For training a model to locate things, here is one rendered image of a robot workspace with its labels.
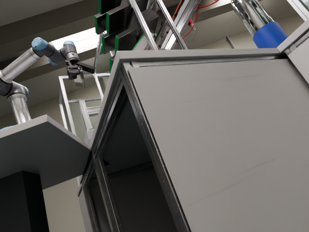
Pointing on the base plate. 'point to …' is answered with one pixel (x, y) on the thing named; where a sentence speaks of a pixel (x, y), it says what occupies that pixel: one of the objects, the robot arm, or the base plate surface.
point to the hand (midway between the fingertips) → (84, 86)
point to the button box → (88, 136)
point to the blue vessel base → (270, 36)
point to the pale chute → (142, 43)
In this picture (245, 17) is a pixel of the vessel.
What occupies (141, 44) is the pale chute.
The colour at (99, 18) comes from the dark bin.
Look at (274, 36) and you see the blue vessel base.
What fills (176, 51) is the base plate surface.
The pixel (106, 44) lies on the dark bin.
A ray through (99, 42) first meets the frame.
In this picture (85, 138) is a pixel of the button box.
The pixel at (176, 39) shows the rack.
